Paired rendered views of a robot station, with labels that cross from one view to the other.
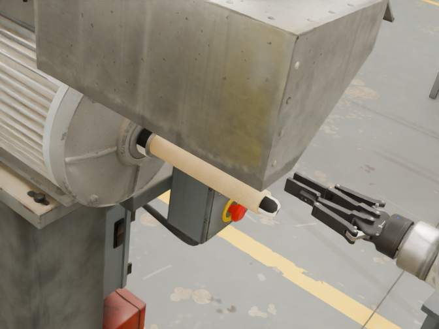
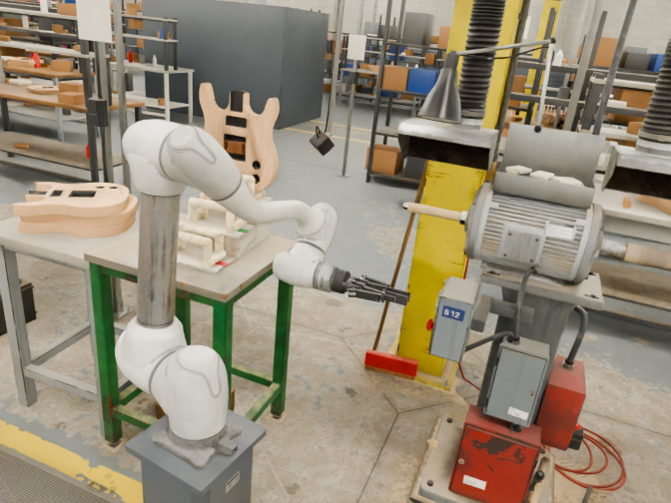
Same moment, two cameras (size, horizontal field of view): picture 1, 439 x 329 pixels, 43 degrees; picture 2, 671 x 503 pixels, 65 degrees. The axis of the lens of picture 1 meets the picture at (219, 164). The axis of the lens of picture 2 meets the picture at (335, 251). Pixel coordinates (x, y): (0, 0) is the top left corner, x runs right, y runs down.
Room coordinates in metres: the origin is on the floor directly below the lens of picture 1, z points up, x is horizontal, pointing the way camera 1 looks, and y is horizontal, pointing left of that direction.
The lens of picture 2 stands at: (2.21, -0.67, 1.79)
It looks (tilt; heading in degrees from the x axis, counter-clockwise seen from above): 23 degrees down; 167
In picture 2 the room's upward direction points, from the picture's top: 6 degrees clockwise
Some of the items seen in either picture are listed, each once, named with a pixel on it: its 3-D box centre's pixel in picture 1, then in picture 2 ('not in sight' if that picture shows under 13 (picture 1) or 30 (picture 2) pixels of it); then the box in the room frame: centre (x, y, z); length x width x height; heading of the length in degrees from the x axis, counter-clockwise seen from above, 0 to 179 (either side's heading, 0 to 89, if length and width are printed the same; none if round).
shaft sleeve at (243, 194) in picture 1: (208, 172); (434, 212); (0.60, 0.01, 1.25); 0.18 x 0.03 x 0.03; 58
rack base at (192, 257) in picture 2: not in sight; (195, 257); (0.31, -0.79, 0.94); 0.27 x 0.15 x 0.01; 61
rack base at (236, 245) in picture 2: not in sight; (216, 236); (0.18, -0.72, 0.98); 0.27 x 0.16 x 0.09; 61
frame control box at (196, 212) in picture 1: (179, 181); (476, 328); (0.93, 0.08, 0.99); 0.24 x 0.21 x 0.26; 58
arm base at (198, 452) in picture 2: not in sight; (203, 431); (1.02, -0.73, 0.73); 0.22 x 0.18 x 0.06; 50
